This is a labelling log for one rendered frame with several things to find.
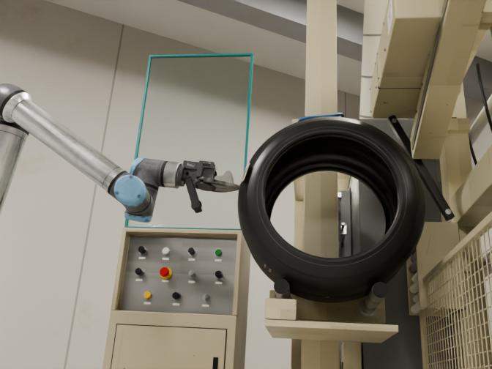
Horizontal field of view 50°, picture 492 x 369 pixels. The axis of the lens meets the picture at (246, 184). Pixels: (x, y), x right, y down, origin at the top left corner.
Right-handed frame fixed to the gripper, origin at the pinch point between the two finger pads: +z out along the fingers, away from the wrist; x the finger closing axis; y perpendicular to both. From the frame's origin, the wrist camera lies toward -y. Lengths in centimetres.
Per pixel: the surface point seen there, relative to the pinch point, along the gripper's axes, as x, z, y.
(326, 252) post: 27.6, 31.9, -9.8
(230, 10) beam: 162, -63, 203
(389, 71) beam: -7, 45, 46
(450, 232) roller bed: 21, 73, 2
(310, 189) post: 27.6, 22.7, 13.4
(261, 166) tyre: -11.9, 8.6, 4.1
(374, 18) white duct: 48, 40, 112
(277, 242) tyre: -12.0, 17.1, -19.3
